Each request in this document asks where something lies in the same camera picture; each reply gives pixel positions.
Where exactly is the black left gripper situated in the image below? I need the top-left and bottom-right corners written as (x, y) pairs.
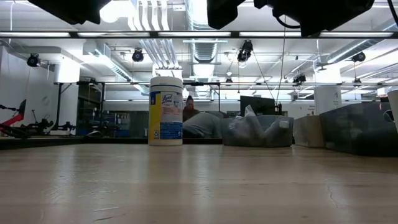
top-left (27, 0), bottom-right (112, 26)

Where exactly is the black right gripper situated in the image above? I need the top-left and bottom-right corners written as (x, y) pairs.
top-left (206, 0), bottom-right (376, 38)

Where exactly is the clear bag of cotton swabs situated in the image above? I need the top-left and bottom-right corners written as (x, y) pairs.
top-left (263, 119), bottom-right (291, 145)

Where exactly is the clear bag printed Vanity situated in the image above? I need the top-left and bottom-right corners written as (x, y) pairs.
top-left (228, 105), bottom-right (266, 146)

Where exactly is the white round pillar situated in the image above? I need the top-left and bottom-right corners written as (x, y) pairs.
top-left (313, 85), bottom-right (342, 116)

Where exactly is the black overhead crossbar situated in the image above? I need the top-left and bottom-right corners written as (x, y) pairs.
top-left (0, 30), bottom-right (398, 39)

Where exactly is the black computer monitor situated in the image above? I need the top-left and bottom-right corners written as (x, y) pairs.
top-left (239, 95), bottom-right (277, 117)

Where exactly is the clear plastic bin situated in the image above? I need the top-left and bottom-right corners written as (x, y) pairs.
top-left (293, 115), bottom-right (328, 149)

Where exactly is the dark smoky plastic bin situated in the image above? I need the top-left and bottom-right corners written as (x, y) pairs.
top-left (319, 101), bottom-right (398, 157)

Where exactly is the red and black equipment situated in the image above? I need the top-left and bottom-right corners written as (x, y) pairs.
top-left (0, 99), bottom-right (27, 139)

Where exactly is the white Lysol wipes canister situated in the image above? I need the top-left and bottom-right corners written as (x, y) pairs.
top-left (147, 76), bottom-right (184, 147)

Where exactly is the small grey translucent bin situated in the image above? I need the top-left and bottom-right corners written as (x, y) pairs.
top-left (220, 114), bottom-right (295, 148)

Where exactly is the black hanging cable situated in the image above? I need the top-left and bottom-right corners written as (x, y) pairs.
top-left (275, 29), bottom-right (287, 105)

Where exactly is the black background station frame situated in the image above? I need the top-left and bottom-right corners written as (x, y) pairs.
top-left (53, 80), bottom-right (398, 119)

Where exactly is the silver ventilation duct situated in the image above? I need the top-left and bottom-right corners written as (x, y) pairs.
top-left (185, 0), bottom-right (229, 63)

